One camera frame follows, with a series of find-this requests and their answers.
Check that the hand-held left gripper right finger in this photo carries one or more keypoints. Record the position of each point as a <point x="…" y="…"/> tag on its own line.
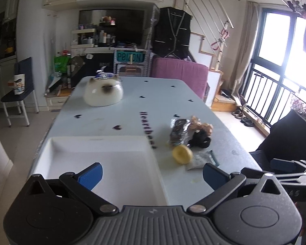
<point x="214" y="176"/>

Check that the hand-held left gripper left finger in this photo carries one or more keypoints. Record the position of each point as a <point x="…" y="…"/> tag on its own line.
<point x="90" y="175"/>

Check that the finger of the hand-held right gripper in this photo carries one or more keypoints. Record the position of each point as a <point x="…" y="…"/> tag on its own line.
<point x="301" y="177"/>
<point x="283" y="165"/>

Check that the white plastic tray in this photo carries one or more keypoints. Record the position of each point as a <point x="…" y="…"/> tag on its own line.
<point x="112" y="163"/>

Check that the black scrunchie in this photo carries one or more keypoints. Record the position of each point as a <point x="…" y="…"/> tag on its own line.
<point x="200" y="140"/>

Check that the yellow scrunchie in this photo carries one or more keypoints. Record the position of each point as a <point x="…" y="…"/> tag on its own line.
<point x="181" y="155"/>

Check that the beige satin scrunchie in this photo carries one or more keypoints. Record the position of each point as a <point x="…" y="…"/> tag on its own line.
<point x="201" y="126"/>

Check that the clear packet with blue item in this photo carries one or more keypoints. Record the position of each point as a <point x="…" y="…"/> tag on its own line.
<point x="199" y="160"/>

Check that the dark blue padded chair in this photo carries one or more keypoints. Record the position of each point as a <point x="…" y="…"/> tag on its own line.
<point x="288" y="135"/>
<point x="21" y="95"/>

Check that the black slipper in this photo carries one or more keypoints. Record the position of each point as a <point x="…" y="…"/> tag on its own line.
<point x="244" y="120"/>
<point x="250" y="123"/>

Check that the hanging flower basket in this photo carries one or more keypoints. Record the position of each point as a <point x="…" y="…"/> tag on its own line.
<point x="303" y="107"/>

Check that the beige slipper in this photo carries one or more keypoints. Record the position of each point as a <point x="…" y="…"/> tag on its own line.
<point x="235" y="113"/>
<point x="239" y="114"/>

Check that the black balcony railing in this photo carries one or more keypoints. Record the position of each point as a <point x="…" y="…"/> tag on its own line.
<point x="267" y="94"/>

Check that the wooden step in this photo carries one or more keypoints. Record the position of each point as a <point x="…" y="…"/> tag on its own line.
<point x="223" y="103"/>

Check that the low wooden cabinet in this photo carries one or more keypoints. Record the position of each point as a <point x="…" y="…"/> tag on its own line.
<point x="57" y="100"/>

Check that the white cat-shaped ceramic bowl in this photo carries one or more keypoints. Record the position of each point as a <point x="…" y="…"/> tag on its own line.
<point x="103" y="93"/>

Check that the black item on step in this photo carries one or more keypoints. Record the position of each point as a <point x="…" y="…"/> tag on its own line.
<point x="226" y="93"/>

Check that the light blue heart-print tablecloth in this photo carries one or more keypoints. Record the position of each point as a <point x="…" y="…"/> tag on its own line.
<point x="132" y="99"/>

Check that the blue patterned tissue pack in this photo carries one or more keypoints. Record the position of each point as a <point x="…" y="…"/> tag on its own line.
<point x="107" y="76"/>

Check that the pink folded mattress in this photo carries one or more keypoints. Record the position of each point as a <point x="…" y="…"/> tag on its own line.
<point x="178" y="71"/>

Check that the black lettered board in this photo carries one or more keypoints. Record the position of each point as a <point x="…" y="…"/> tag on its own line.
<point x="99" y="61"/>

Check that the white patterned storage cabinet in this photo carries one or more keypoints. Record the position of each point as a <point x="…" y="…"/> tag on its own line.
<point x="132" y="69"/>

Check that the green bag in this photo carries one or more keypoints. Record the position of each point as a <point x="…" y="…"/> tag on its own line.
<point x="61" y="64"/>

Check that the beige curtain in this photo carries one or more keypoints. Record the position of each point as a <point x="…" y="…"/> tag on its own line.
<point x="244" y="48"/>

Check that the teal licence plate sign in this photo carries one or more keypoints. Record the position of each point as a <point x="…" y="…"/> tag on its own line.
<point x="130" y="57"/>

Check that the white staircase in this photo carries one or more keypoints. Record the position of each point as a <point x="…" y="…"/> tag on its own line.
<point x="206" y="43"/>

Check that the white shelf rack with bottles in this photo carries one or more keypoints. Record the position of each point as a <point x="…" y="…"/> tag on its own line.
<point x="84" y="38"/>

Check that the pink hook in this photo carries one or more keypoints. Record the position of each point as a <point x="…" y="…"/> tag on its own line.
<point x="225" y="33"/>

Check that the black shelf with bottles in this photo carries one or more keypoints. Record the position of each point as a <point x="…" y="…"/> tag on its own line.
<point x="107" y="30"/>

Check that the black jacket with white trim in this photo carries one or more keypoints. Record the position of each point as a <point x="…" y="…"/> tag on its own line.
<point x="172" y="33"/>

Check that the dark glass kitchen cabinet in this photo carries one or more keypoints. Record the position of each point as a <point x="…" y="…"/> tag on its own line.
<point x="2" y="40"/>

